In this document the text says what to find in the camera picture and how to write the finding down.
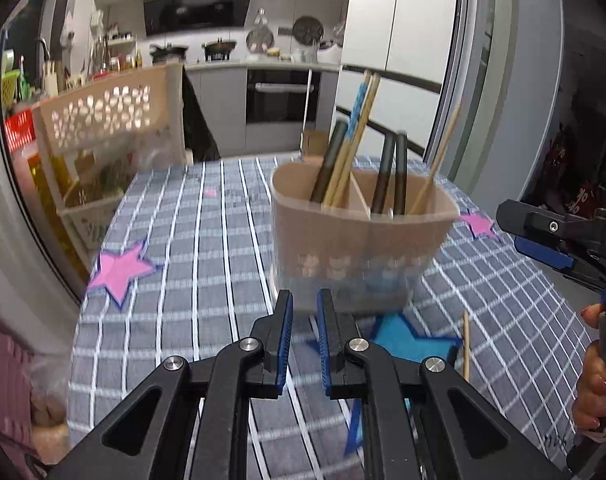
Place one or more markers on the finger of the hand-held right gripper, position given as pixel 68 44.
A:
pixel 538 252
pixel 533 220

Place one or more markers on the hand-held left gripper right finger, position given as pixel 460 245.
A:
pixel 324 345

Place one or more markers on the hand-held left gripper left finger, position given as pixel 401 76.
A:
pixel 284 345

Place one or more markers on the beige plastic utensil holder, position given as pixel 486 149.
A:
pixel 333 245

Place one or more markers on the plain wooden chopstick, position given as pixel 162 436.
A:
pixel 344 170
pixel 443 150
pixel 374 90
pixel 466 345

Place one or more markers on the person's right hand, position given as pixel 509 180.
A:
pixel 590 385

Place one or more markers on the grey checked star tablecloth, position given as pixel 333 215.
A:
pixel 193 240

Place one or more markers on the white refrigerator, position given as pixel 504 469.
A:
pixel 408 25

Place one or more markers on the plastic bag of vegetables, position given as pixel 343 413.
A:
pixel 143 155

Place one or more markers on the black built-in oven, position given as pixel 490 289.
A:
pixel 278 100

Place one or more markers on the clear plastic bag of food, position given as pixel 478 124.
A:
pixel 48 410

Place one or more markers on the white pole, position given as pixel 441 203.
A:
pixel 308 100

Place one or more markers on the grey kitchen base cabinet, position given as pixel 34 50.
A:
pixel 218 105

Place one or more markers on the pink plastic chair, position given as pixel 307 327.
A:
pixel 3 365

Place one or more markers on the white kettle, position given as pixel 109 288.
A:
pixel 297 55

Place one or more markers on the yellow cooking oil bottle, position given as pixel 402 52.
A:
pixel 43 185

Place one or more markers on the stacked bowls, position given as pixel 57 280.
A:
pixel 273 52

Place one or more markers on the beige flower cut-out trolley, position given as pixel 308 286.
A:
pixel 108 110

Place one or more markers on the round dark metal rack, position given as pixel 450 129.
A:
pixel 308 29

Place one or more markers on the black pot with lid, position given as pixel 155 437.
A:
pixel 220 49

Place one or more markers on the round hanging plate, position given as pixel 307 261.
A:
pixel 259 37

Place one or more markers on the black wok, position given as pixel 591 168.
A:
pixel 168 52

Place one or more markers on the spice rack with bottles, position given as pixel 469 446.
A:
pixel 115 52

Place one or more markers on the red plastic basket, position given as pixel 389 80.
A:
pixel 20 127

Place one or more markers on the black range hood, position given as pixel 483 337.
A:
pixel 198 10

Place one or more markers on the white knife block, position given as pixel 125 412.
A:
pixel 50 80

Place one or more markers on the green plastic basket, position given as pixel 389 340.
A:
pixel 10 87

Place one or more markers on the dark kitchen faucet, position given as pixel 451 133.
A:
pixel 42 50

